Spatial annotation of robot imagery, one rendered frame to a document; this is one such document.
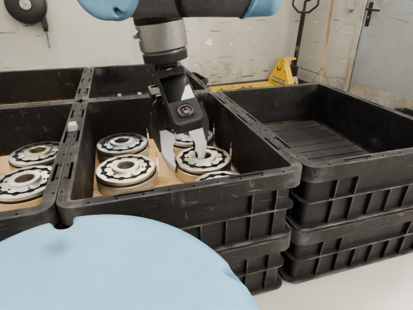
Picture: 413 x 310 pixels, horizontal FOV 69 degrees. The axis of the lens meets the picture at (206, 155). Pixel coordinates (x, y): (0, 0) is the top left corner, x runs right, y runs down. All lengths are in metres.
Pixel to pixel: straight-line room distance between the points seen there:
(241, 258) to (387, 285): 0.27
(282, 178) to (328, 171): 0.07
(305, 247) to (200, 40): 3.75
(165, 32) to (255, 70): 4.12
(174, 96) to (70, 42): 3.41
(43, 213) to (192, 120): 0.21
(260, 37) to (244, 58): 0.35
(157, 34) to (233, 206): 0.27
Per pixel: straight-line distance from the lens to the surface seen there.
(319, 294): 0.56
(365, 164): 0.46
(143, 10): 0.38
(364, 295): 0.59
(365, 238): 0.59
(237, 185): 0.37
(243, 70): 4.46
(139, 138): 0.67
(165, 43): 0.47
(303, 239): 0.48
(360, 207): 0.53
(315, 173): 0.42
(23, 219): 0.36
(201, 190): 0.35
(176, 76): 0.48
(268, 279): 0.53
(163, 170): 0.59
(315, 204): 0.47
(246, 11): 0.35
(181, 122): 0.42
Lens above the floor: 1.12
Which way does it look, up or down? 27 degrees down
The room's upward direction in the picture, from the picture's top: straight up
